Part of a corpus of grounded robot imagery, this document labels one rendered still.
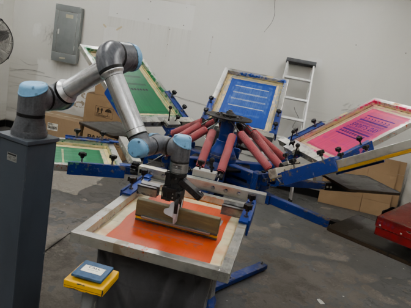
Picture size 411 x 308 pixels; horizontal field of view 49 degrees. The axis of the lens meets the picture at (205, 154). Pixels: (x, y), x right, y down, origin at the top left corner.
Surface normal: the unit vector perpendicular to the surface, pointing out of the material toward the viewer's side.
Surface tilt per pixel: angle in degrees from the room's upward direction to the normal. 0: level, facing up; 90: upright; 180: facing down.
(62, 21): 90
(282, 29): 90
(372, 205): 73
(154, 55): 90
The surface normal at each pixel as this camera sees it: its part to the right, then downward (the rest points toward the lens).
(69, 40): -0.20, 0.19
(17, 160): -0.44, 0.13
